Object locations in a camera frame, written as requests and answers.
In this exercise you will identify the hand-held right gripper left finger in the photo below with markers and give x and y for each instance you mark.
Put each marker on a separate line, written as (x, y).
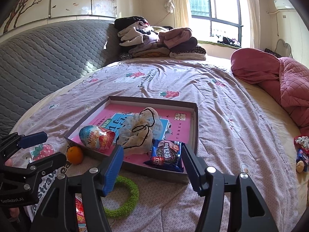
(113, 169)

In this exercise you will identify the dark clothes on windowsill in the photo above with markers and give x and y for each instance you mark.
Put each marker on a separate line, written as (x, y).
(229, 41)

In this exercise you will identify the window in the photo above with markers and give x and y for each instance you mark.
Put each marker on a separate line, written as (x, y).
(212, 9)

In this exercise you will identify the pile of folded clothes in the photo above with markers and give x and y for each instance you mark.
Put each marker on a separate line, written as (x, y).
(149, 41)

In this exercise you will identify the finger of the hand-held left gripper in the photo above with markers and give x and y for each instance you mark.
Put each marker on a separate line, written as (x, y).
(48, 162)
(33, 139)

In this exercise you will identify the small doll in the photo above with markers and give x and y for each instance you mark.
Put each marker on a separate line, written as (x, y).
(301, 154)

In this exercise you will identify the foil-wrapped toy egg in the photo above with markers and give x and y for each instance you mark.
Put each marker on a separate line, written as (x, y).
(79, 212)
(96, 137)

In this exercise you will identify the orange mandarin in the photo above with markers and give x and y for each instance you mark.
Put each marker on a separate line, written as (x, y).
(74, 155)

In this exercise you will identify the grey quilted headboard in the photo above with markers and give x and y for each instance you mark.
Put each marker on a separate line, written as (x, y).
(48, 58)

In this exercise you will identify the cream curtain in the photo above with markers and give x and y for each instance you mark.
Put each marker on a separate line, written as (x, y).
(251, 14)
(178, 2)

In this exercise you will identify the pink quilt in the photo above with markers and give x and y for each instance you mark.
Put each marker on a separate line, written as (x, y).
(277, 82)

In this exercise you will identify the grey cardboard box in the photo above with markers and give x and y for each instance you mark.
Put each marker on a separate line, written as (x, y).
(157, 174)

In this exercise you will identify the cream bedsheet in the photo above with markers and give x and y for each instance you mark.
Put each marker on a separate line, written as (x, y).
(272, 125)

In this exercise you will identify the white heart-shaped chair back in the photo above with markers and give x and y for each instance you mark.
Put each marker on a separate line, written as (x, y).
(283, 47)

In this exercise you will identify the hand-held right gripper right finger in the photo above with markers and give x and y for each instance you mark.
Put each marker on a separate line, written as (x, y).
(190, 169)

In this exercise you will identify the blue cookie packet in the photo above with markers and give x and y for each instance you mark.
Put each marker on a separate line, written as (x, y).
(166, 158)

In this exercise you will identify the white air conditioner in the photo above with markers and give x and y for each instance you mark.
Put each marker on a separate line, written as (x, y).
(283, 4)

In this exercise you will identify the dark cloth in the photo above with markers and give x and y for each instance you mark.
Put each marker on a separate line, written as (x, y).
(272, 52)

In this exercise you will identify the person's left hand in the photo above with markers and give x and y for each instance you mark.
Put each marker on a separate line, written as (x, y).
(10, 162)

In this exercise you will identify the cream hair scrunchie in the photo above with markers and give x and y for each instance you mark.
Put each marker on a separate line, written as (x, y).
(137, 135)

